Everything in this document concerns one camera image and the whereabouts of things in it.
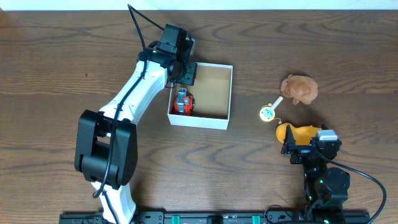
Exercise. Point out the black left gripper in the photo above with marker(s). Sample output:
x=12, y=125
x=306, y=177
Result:
x=189, y=73

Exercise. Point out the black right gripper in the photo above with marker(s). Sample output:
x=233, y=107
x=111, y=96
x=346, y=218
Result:
x=302, y=151

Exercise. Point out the red toy truck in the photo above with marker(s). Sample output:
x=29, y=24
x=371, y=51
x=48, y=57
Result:
x=184, y=102

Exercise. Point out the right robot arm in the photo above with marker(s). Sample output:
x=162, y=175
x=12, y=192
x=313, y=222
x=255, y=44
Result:
x=326, y=188

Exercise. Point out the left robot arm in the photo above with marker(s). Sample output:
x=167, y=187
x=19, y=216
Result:
x=106, y=143

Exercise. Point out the round wooden rattle toy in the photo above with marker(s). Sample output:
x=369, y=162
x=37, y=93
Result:
x=267, y=112

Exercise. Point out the brown plush toy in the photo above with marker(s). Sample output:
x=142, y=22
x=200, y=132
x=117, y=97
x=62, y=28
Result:
x=299, y=88

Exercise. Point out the white open cardboard box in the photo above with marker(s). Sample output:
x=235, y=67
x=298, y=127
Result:
x=211, y=93

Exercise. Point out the black mounting rail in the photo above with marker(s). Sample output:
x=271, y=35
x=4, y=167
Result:
x=268, y=217

